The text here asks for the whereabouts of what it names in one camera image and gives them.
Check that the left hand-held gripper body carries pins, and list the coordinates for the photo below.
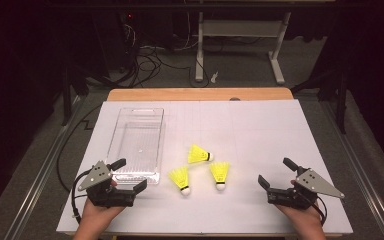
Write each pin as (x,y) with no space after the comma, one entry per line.
(95,176)

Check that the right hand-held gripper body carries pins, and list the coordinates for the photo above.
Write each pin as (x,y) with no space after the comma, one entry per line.
(316,185)

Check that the clear plastic container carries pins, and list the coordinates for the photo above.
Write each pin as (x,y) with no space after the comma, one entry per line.
(136,143)

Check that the yellow shuttlecock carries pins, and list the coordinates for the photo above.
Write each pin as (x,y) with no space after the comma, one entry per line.
(220,173)
(180,178)
(198,155)

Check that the person's right hand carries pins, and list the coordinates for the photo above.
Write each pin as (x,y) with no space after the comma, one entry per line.
(301,218)

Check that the person's left hand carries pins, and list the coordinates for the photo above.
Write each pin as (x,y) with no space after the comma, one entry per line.
(98,215)

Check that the white board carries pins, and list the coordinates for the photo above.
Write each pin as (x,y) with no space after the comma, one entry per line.
(263,133)

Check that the black metal stand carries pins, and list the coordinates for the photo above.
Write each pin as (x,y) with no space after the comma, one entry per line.
(341,106)
(67,100)

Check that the dark round table grommet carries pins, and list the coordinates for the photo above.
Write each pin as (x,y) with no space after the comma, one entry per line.
(235,99)

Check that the wooden table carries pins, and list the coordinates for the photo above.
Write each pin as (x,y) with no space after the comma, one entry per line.
(196,94)

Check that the small white plug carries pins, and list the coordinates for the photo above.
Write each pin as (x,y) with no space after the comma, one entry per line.
(214,77)

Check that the dark computer tower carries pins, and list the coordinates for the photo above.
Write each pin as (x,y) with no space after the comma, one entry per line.
(120,40)

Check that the aluminium rail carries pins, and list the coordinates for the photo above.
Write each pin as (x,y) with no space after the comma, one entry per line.
(36,186)
(363,186)

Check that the white metal desk frame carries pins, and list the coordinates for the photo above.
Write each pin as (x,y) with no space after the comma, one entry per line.
(240,28)

